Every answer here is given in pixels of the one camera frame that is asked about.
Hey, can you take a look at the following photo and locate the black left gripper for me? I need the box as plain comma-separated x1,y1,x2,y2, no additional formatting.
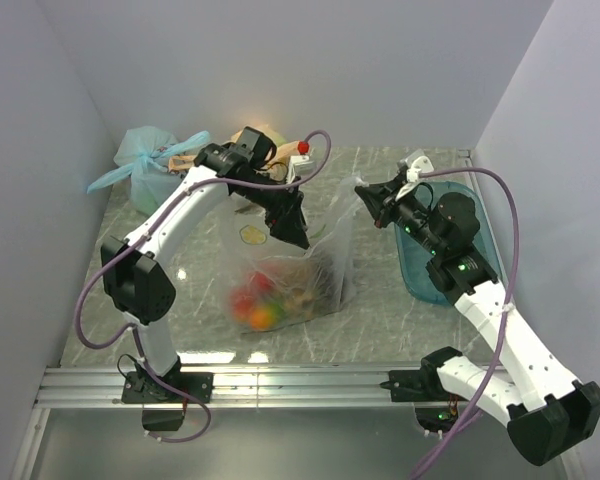
237,173,311,250

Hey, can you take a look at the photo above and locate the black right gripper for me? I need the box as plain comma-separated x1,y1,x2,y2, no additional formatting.
355,175,446,257

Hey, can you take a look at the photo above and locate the clear lemon-print plastic bag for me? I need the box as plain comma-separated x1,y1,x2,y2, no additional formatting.
216,174,363,333

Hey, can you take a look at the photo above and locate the red fake pepper bunch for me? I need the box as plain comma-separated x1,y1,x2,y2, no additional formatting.
229,272,274,322

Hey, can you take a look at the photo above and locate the fake longan bunch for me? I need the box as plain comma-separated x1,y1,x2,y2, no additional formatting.
273,263,331,318

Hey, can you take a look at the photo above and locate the orange green fake mango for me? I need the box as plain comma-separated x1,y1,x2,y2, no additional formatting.
248,305,277,331

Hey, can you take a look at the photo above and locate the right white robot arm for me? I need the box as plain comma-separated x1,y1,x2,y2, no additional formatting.
355,180,600,466

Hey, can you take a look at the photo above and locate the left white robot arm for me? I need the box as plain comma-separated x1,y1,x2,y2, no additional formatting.
101,127,310,402

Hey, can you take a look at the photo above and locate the orange tied plastic bag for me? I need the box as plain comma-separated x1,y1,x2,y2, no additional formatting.
167,124,300,174

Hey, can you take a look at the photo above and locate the blue tied plastic bag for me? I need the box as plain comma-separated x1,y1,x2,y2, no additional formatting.
87,126,211,216

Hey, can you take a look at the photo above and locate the teal plastic tray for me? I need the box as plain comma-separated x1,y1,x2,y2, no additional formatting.
395,181,502,306

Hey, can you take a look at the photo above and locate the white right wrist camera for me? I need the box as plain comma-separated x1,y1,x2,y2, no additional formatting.
396,149,434,200

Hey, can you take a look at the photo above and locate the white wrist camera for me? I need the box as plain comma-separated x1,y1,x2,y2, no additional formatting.
285,141,315,183
396,149,434,200

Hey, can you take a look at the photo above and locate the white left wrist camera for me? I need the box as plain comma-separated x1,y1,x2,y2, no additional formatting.
285,141,315,183

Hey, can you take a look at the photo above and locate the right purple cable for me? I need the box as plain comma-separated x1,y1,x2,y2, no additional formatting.
407,167,520,480

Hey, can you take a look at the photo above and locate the purple cable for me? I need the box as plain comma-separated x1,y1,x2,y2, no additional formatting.
73,129,331,443
407,167,520,480

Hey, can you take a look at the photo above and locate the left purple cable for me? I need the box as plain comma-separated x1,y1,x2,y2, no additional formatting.
73,129,331,443

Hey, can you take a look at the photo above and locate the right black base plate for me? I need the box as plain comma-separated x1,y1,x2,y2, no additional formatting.
379,367,467,403

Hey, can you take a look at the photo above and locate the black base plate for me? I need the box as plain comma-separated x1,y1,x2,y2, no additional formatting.
121,370,214,404
379,367,467,403

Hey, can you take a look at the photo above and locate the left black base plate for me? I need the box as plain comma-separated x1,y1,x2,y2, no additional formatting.
121,370,214,404

